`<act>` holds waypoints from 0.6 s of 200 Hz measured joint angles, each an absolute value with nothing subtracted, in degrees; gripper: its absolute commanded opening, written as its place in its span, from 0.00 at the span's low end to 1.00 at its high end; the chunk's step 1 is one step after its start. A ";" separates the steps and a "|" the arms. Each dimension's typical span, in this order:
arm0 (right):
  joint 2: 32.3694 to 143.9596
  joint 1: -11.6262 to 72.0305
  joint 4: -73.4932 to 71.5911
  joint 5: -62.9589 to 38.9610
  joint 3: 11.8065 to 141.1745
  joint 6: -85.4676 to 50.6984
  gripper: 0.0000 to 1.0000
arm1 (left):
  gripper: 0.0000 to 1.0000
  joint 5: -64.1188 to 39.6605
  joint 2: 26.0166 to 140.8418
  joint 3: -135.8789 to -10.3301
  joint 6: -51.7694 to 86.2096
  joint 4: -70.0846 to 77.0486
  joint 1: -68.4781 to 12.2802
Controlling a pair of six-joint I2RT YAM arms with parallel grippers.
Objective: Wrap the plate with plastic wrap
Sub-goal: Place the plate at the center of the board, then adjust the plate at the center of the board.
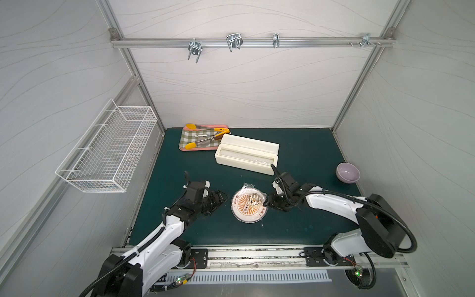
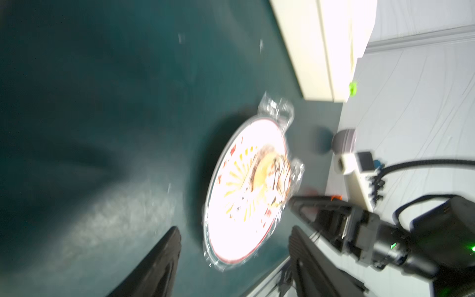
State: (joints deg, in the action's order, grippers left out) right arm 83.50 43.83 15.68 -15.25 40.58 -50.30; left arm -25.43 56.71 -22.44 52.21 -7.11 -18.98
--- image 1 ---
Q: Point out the aluminium top rail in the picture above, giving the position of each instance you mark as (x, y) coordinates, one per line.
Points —
(248, 42)

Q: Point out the pink tray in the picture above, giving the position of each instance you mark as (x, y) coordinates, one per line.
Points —
(203, 137)

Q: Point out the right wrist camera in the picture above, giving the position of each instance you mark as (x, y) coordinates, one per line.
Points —
(276, 185)

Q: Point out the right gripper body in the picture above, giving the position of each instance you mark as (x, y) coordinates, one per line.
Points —
(280, 195)

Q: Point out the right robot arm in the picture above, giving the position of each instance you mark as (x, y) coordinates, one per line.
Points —
(379, 228)

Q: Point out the round patterned plate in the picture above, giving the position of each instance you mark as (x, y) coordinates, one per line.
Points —
(249, 205)

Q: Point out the purple bowl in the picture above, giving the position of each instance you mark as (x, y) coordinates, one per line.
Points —
(347, 173)

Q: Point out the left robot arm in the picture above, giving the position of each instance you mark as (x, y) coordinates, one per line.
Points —
(139, 269)

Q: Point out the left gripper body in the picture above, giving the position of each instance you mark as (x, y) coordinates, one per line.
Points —
(208, 198)

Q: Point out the yellow tongs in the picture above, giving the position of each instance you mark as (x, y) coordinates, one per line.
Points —
(203, 132)

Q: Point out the clear plastic wrap sheet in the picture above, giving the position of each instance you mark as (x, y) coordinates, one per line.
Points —
(250, 202)

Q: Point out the white wire basket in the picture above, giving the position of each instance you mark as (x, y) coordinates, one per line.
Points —
(107, 155)

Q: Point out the white plastic wrap dispenser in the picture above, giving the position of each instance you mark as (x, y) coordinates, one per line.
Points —
(247, 154)

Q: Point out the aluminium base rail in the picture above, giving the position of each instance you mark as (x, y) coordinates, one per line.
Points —
(266, 257)

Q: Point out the metal hook clamp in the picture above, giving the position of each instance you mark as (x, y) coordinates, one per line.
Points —
(366, 41)
(276, 40)
(234, 41)
(195, 49)

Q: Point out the green checkered cloth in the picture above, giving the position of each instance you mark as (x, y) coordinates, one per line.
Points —
(200, 138)

